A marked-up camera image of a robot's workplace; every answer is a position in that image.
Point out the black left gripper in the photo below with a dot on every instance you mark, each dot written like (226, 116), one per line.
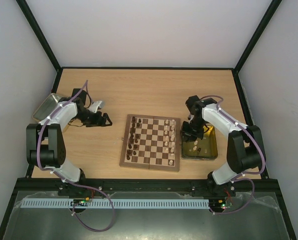
(96, 122)

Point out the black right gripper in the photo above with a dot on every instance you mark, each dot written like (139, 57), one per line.
(188, 132)

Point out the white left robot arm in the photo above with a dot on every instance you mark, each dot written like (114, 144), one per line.
(45, 147)

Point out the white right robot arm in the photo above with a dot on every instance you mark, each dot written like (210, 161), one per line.
(245, 148)

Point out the wooden chess board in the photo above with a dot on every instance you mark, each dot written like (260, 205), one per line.
(159, 142)

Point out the gold metal tin tray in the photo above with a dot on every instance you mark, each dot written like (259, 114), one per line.
(208, 145)

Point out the silver metal tray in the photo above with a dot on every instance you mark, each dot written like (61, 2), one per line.
(47, 106)

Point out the black frame rail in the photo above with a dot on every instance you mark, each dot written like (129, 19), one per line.
(195, 188)

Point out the white slotted cable duct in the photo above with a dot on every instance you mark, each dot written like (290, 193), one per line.
(62, 203)

